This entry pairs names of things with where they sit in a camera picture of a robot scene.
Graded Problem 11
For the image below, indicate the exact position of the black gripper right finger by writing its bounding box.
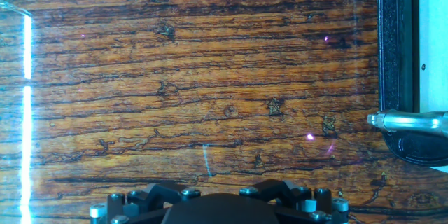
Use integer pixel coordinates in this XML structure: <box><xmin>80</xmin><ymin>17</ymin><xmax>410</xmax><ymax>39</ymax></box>
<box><xmin>239</xmin><ymin>178</ymin><xmax>351</xmax><ymax>224</ymax></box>

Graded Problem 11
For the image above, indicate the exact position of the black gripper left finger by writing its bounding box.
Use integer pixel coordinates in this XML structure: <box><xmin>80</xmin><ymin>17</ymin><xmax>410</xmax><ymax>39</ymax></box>
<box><xmin>89</xmin><ymin>181</ymin><xmax>203</xmax><ymax>224</ymax></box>

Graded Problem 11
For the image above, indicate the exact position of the silver metal water tap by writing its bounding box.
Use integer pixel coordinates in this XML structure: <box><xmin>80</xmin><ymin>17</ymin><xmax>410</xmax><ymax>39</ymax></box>
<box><xmin>366</xmin><ymin>109</ymin><xmax>448</xmax><ymax>139</ymax></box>

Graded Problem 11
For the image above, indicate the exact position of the glossy wood-grain table mat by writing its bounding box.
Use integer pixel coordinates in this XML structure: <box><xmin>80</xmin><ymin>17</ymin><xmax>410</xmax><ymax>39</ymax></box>
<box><xmin>0</xmin><ymin>0</ymin><xmax>448</xmax><ymax>224</ymax></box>

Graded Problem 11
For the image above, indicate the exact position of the black C-clamp with silver handle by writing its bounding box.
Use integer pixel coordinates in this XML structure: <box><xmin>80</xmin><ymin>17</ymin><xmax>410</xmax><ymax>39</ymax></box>
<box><xmin>377</xmin><ymin>0</ymin><xmax>448</xmax><ymax>167</ymax></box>

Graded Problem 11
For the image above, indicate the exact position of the cream wooden frame stand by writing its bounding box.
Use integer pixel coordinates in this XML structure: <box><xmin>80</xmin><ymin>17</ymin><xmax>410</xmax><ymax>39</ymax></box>
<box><xmin>418</xmin><ymin>0</ymin><xmax>448</xmax><ymax>174</ymax></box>

